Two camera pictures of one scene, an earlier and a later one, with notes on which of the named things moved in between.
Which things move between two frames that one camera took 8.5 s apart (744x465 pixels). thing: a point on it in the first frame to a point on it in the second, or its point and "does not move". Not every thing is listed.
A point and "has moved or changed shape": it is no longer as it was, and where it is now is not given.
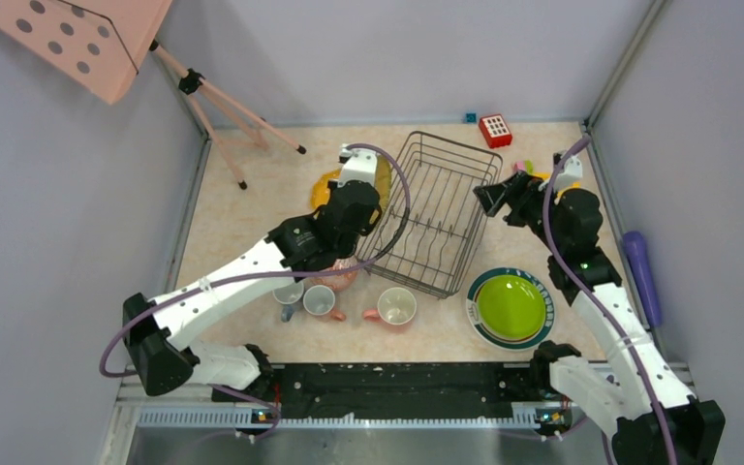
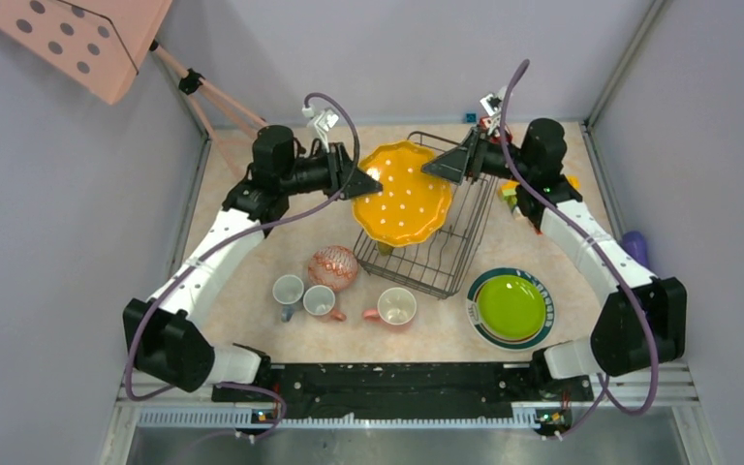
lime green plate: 511,308 does not move
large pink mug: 395,306 does not move
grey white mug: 291,296 does not move
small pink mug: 320,300 does not move
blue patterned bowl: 337,281 does not move
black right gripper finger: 495,195 to 450,166
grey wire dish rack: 433,217 does not move
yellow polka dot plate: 321,192 has moved or changed shape
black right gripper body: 530,209 to 486,157
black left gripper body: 348,247 to 325,171
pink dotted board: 91,45 does not move
